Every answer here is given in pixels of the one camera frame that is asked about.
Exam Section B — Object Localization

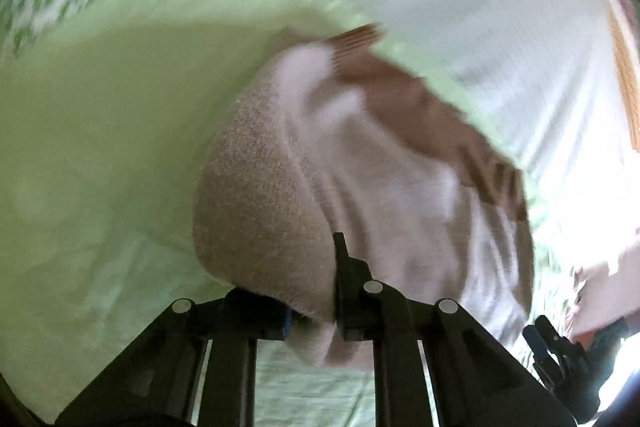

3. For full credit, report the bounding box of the beige fluffy sweater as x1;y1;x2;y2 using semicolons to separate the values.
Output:
193;26;534;367

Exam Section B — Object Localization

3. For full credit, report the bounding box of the light green bed sheet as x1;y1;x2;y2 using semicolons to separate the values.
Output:
0;0;532;427

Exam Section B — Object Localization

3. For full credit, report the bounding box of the white striped duvet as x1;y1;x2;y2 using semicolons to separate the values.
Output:
352;0;639;262

